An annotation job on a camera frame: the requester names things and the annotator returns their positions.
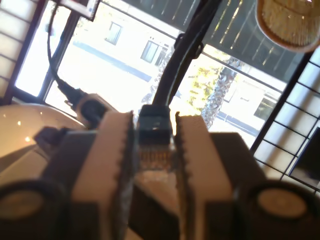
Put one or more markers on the lattice screen panel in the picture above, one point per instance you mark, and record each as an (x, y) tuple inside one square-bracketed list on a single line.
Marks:
[(300, 100), (15, 37)]

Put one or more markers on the dark framed panel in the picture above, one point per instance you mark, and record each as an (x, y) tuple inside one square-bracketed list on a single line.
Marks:
[(77, 8)]

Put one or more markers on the woven pendant lamp shade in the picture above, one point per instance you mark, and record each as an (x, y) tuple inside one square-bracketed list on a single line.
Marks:
[(287, 22)]

